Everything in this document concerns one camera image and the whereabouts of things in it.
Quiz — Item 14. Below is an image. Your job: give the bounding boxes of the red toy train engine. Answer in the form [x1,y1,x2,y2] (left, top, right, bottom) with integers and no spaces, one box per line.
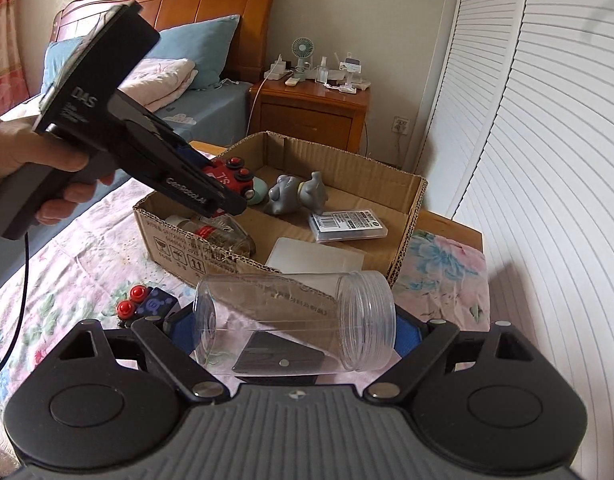
[203,157,255,200]

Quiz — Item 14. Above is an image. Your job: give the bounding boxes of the blue black toy train car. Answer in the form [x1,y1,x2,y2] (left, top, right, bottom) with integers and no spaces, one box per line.
[116,285,179,328]

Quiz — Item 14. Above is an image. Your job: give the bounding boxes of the mint green earbud case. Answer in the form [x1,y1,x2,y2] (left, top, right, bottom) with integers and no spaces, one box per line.
[246,177,269,206]

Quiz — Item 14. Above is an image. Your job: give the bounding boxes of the jar of golden capsules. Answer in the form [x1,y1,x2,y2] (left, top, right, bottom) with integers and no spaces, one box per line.
[165,214,256,258]

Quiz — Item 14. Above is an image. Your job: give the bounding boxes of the grey elephant toy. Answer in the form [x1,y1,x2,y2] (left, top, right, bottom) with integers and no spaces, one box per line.
[264,171,328,216]

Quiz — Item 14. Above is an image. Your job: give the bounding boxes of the black square device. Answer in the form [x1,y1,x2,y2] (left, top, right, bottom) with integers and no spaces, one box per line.
[230,330,342,377]

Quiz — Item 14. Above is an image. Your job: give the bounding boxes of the clear plastic jar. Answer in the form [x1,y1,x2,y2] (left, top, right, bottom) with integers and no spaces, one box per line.
[192,271,396,377]

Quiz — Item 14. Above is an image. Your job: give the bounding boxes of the clear screw box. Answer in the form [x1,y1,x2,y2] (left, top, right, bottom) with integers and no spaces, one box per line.
[308,209,388,244]

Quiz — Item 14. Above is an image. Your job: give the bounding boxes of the person's left hand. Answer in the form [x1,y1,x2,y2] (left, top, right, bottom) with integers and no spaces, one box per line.
[0,117,97,226]

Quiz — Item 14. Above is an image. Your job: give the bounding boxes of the pink floral quilt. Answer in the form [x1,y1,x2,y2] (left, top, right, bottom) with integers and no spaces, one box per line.
[118,58,197,112]

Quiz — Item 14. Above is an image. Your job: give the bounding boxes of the pink floral table cloth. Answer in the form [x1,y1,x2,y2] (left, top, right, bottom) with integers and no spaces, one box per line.
[0,180,490,423]

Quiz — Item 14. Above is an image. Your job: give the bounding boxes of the blue pillow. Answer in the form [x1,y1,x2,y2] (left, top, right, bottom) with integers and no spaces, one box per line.
[146,14,240,90]
[39,36,83,96]

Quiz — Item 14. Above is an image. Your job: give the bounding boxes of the white power strip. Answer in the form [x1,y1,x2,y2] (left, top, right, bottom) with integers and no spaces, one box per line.
[264,55,290,80]

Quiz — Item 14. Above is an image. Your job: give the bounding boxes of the wooden nightstand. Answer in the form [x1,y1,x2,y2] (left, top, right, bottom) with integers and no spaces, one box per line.
[247,80,371,153]

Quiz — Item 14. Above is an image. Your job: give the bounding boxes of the cardboard box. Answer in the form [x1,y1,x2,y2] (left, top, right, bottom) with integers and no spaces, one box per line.
[134,131,427,286]

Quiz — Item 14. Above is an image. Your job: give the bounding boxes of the wooden bed headboard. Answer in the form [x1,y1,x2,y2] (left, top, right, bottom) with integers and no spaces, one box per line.
[50,0,273,84]

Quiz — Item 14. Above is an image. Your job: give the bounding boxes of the clear spray bottle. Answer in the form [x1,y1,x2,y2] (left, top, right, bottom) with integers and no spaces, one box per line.
[316,55,329,84]

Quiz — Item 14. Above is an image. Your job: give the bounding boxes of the small green desk fan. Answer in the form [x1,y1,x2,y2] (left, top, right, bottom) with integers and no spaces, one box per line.
[292,37,313,80]

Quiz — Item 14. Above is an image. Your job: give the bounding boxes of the black cable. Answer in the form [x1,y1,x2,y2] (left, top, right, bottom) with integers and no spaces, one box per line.
[0,231,31,386]

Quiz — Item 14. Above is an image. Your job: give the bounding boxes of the wall power socket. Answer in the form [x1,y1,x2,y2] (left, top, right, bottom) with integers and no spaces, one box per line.
[392,116,410,136]

